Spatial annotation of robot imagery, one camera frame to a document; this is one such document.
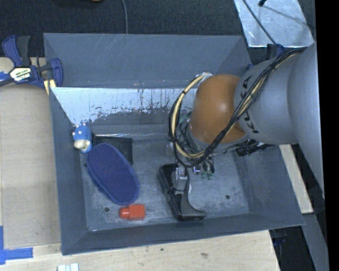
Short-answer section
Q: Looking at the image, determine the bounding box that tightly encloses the black angular plastic tool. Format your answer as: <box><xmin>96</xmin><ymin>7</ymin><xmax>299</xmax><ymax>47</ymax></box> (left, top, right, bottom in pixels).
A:
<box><xmin>156</xmin><ymin>161</ymin><xmax>207</xmax><ymax>223</ymax></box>

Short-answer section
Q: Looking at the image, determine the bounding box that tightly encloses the black flat box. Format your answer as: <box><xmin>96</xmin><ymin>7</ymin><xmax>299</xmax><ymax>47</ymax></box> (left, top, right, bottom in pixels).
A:
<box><xmin>91</xmin><ymin>132</ymin><xmax>135</xmax><ymax>168</ymax></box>

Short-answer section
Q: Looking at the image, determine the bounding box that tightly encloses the red toy block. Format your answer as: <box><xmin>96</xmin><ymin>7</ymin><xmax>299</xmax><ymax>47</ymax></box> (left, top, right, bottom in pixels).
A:
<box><xmin>118</xmin><ymin>204</ymin><xmax>147</xmax><ymax>222</ymax></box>

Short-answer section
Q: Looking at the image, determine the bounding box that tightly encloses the blue oval cloth pad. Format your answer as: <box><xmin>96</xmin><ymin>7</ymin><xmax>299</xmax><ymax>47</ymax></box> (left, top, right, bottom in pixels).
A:
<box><xmin>85</xmin><ymin>140</ymin><xmax>142</xmax><ymax>208</ymax></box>

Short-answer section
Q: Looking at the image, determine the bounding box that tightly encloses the blue spotted toy animal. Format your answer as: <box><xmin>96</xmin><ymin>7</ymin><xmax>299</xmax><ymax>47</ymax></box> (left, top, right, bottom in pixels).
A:
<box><xmin>71</xmin><ymin>122</ymin><xmax>94</xmax><ymax>154</ymax></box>

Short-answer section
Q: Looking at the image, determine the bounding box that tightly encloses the grey metal bin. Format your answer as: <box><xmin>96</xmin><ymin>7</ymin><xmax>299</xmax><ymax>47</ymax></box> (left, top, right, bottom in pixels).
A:
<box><xmin>42</xmin><ymin>20</ymin><xmax>307</xmax><ymax>256</ymax></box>

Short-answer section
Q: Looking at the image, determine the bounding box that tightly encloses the brown cardboard board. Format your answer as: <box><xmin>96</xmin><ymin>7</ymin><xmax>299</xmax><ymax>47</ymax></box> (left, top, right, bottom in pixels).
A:
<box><xmin>0</xmin><ymin>83</ymin><xmax>62</xmax><ymax>250</ymax></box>

